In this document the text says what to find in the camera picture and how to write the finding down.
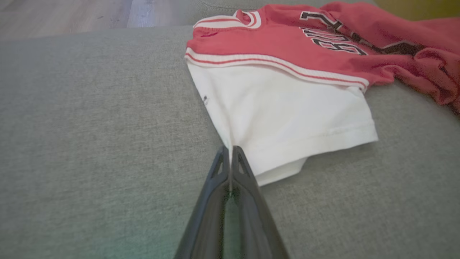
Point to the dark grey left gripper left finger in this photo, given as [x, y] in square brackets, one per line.
[206, 219]

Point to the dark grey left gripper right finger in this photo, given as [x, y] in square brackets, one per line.
[257, 223]

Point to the red jersey with white sleeves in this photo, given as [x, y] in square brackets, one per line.
[280, 108]

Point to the yellow sofa back cushion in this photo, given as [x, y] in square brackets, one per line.
[417, 7]

